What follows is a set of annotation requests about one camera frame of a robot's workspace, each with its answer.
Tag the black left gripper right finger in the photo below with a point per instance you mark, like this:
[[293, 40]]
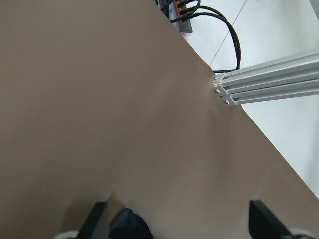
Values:
[[263, 224]]

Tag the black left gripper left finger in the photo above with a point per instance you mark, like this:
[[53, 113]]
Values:
[[95, 226]]

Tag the black t-shirt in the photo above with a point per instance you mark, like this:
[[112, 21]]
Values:
[[128, 225]]

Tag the red black power strip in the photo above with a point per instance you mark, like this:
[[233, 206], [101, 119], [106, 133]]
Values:
[[172, 10]]

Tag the aluminium frame profile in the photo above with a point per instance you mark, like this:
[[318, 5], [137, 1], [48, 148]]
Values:
[[288, 77]]

